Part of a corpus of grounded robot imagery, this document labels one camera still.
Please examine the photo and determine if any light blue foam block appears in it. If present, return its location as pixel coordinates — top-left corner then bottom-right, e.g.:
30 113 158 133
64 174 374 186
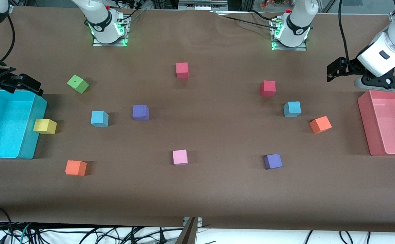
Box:
91 110 109 128
283 101 302 118

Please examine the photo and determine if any yellow foam block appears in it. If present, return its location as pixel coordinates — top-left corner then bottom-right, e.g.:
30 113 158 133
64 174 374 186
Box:
33 119 57 135

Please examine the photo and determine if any cyan plastic bin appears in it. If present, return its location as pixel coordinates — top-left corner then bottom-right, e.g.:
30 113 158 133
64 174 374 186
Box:
0 89 48 160

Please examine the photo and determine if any green foam block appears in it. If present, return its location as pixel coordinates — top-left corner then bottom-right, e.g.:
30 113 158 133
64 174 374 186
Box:
67 75 90 94

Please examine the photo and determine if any orange foam block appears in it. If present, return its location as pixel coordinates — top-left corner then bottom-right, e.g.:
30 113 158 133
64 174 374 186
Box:
309 116 332 134
65 160 87 177

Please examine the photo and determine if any pink plastic bin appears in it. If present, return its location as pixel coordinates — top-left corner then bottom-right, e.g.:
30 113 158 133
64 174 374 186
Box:
357 89 395 157

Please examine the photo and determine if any red foam block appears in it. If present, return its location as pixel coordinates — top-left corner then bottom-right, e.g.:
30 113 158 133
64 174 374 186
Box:
176 62 189 79
260 80 276 97

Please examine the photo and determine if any purple foam block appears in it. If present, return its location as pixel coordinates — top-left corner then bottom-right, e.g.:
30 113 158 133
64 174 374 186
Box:
264 154 283 170
132 105 150 121

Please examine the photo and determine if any grey power strip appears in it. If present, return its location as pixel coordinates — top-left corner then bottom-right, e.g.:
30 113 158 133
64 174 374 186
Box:
179 0 228 11

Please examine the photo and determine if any pink foam block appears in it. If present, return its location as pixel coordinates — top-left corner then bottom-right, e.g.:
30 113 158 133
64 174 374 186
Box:
173 149 189 166

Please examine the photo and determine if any brown table cover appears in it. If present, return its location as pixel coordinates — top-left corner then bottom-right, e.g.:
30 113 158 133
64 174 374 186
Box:
0 6 395 233

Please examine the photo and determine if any dark metal strut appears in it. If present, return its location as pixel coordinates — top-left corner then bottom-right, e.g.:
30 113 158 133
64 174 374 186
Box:
175 217 198 244

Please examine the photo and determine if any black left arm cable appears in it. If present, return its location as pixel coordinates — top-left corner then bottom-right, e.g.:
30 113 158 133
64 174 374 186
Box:
338 0 351 61

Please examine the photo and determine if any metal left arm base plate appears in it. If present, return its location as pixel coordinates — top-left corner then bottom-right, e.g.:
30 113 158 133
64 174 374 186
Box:
271 19 308 51

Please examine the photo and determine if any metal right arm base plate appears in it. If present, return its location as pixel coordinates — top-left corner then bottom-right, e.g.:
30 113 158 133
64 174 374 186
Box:
92 15 131 47

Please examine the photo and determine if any black cable on table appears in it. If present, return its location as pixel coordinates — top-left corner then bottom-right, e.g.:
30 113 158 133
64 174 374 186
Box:
214 9 279 27

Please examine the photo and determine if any teal floor cable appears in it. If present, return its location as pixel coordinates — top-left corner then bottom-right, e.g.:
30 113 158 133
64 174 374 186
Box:
18 223 32 244

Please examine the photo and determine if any metal table edge bracket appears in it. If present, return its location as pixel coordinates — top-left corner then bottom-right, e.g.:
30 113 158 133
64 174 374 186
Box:
183 217 203 227

